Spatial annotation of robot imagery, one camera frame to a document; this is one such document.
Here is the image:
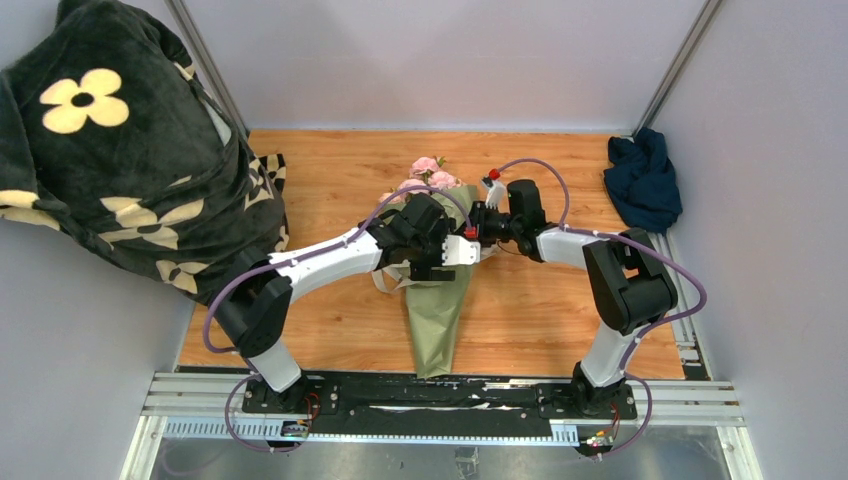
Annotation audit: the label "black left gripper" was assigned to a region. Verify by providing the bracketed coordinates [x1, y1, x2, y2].
[408, 219, 457, 280]

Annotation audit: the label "green and peach wrapping paper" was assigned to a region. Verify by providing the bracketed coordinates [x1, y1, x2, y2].
[372, 185, 477, 379]

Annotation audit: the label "pink fake flower bunch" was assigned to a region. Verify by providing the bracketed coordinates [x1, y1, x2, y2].
[378, 156, 464, 202]

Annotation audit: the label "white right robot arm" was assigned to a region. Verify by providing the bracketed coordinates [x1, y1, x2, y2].
[470, 176, 678, 418]

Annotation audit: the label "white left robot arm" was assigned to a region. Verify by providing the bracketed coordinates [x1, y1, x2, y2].
[207, 194, 459, 413]

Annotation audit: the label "navy blue cloth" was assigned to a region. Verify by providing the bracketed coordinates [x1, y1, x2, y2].
[603, 127, 683, 234]

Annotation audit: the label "dark floral fleece blanket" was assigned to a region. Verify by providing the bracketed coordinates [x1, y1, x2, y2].
[1, 1, 288, 304]

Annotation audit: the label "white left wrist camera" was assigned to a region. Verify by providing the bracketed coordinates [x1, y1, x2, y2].
[441, 235, 481, 266]

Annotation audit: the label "black and aluminium base rail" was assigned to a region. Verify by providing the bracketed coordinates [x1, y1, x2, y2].
[121, 367, 762, 479]

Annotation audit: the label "right aluminium frame post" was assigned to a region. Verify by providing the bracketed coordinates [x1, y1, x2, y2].
[632, 0, 724, 135]

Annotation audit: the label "aluminium frame post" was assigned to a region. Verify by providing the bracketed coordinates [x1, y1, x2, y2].
[164, 0, 250, 137]
[632, 0, 724, 135]

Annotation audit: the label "left aluminium frame post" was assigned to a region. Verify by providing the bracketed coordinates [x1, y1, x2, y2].
[164, 0, 250, 137]

